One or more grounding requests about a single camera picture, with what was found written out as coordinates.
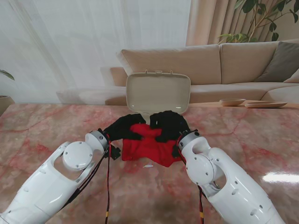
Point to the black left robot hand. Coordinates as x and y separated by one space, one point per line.
121 128

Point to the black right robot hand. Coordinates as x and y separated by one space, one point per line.
172 123

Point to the red shirt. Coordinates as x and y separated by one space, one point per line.
149 147

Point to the beige hard-shell suitcase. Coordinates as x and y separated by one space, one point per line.
158 93

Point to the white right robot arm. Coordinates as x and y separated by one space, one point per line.
222 182

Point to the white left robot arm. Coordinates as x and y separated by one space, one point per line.
60 177

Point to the light wooden coffee table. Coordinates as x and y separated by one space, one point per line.
210 105

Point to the small white paper scrap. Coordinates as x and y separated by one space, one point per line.
148 166

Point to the round wooden bowl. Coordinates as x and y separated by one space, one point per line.
232 102

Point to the oval wooden tray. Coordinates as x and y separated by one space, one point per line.
266 104

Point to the white sheer curtain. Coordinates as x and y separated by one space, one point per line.
70 46

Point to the beige sofa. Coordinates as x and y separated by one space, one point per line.
245 58

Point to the tall green leafy plant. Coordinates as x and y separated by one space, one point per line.
236 37

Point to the beige pleated curtain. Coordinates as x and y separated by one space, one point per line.
210 21

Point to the potted plant with beige pot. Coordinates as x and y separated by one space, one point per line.
4 101

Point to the grey-brown cushion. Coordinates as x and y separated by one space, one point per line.
280 63

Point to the cream cushion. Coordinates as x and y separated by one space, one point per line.
293 78

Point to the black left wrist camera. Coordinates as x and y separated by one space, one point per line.
115 152

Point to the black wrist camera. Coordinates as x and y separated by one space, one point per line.
115 152
175 150

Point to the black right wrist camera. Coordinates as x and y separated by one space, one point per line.
175 150

